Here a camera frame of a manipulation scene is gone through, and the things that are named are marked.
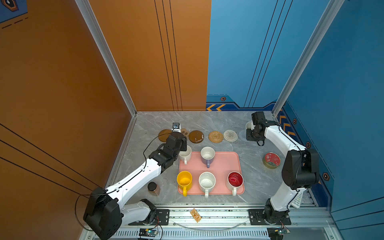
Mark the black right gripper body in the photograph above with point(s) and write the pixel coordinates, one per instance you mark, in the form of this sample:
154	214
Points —
251	135

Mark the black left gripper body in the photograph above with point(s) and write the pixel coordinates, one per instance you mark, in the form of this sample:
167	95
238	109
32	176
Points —
183	147

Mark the light blue mug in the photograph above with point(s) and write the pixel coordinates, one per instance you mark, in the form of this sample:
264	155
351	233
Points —
249	125

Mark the light blue woven coaster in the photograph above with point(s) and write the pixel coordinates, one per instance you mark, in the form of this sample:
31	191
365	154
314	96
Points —
242	135

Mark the light round wooden coaster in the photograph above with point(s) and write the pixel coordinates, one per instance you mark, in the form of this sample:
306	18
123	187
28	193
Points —
164	134

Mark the cream white mug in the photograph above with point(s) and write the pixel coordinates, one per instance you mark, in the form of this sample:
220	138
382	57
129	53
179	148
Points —
185	156

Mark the multicolour woven round coaster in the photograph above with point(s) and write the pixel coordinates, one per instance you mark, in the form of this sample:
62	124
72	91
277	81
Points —
230	136

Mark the cork paw print coaster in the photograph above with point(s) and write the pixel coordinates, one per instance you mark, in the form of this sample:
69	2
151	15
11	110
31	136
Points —
185	132

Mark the dark brown round coaster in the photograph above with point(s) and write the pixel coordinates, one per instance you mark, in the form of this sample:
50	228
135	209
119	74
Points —
196	136

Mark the woven rattan round coaster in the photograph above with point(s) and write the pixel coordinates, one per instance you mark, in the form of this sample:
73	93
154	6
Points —
216	137

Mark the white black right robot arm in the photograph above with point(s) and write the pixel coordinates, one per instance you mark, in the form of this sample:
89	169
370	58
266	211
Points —
300	170

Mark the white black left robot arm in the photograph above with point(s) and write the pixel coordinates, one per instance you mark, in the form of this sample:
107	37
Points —
107	209

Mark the yellow mug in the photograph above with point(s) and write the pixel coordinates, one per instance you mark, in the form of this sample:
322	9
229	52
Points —
185	182

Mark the brown lidded small jar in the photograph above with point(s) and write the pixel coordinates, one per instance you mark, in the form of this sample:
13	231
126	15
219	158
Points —
154	189

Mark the purple mug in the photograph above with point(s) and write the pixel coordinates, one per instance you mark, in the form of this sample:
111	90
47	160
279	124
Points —
207	156

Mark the white speckled mug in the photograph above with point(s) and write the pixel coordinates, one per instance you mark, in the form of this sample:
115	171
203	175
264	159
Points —
207	182

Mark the white mug red inside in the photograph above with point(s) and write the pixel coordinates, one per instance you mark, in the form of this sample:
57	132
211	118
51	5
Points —
234	181

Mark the small brown circuit board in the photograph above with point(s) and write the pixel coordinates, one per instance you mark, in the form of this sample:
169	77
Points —
194	213

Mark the white calculator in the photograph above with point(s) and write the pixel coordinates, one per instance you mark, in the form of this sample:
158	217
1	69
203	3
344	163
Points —
296	202

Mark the green controller board left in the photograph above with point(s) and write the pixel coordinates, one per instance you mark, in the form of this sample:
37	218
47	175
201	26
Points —
148	234

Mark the black controller board right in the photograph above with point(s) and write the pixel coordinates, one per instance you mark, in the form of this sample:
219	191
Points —
274	234

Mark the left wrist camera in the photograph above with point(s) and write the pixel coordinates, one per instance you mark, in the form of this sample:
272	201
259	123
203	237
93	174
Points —
176	127

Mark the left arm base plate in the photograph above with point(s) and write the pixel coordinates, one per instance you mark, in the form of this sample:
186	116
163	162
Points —
162	216

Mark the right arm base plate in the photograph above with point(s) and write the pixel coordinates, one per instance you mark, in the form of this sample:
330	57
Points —
260	217

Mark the aluminium corner post right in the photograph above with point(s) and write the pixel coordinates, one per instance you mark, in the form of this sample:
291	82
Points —
328	16

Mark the aluminium corner post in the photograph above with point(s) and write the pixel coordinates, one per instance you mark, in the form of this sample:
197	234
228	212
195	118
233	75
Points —
328	16
101	42

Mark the aluminium corner post left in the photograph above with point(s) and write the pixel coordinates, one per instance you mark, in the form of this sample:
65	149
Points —
101	42

